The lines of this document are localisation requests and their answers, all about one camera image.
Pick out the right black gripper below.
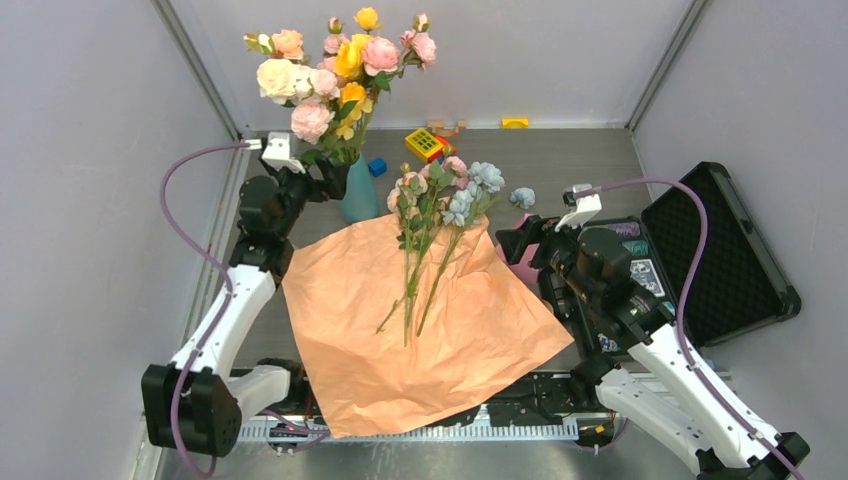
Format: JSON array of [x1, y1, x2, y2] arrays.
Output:
[[495, 210, 601, 304]]

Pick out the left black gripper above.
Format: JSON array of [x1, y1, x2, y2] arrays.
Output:
[[266, 156, 346, 239]]

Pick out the teal ceramic vase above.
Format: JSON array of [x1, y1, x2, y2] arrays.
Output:
[[341, 154, 380, 224]]

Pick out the light blue flower stem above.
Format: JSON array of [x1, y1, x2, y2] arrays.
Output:
[[415, 155, 506, 336]]

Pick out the pale pink rose stem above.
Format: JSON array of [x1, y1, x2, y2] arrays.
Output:
[[291, 65, 342, 164]]

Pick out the yellow rose stems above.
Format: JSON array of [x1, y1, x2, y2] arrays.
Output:
[[328, 7, 380, 164]]

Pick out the paper flower bouquet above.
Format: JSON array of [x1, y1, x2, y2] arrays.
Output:
[[386, 155, 469, 346]]

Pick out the cream white rose stems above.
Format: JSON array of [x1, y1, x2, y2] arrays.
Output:
[[256, 59, 313, 105]]

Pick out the peach wrapping paper sheet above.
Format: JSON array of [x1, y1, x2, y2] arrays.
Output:
[[282, 215, 572, 437]]

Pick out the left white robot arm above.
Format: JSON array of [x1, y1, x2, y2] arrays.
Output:
[[141, 161, 347, 457]]

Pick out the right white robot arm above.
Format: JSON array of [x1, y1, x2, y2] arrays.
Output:
[[496, 215, 811, 479]]

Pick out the pink plastic box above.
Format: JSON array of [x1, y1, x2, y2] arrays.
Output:
[[495, 213, 539, 287]]

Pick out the loose blue flower head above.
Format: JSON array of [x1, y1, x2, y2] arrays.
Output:
[[509, 187, 536, 210]]

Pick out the small blue cube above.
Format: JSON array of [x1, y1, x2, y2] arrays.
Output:
[[367, 157, 388, 178]]

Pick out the pink peach rose stems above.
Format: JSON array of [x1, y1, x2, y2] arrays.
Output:
[[243, 14, 437, 163]]

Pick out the colourful toy block house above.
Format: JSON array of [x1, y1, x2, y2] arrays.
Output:
[[404, 128, 457, 163]]

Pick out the wooden toy piece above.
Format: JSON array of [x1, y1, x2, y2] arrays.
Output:
[[426, 119, 468, 138]]

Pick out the yellow toy block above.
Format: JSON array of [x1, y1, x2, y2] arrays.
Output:
[[501, 117, 529, 129]]

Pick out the black poker chip case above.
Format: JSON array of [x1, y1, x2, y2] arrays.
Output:
[[537, 160, 803, 362]]

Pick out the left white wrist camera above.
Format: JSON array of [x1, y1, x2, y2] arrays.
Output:
[[243, 131, 306, 176]]

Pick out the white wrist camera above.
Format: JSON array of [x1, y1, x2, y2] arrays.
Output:
[[555, 184, 602, 232], [243, 131, 306, 176]]

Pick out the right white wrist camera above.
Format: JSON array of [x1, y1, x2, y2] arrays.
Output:
[[555, 184, 602, 232]]

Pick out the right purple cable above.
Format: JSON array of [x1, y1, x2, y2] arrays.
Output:
[[574, 177, 806, 480]]

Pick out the purple cable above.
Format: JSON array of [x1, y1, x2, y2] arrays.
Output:
[[159, 139, 333, 480], [574, 177, 806, 480]]

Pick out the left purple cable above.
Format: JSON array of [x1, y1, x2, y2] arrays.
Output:
[[159, 139, 333, 480]]

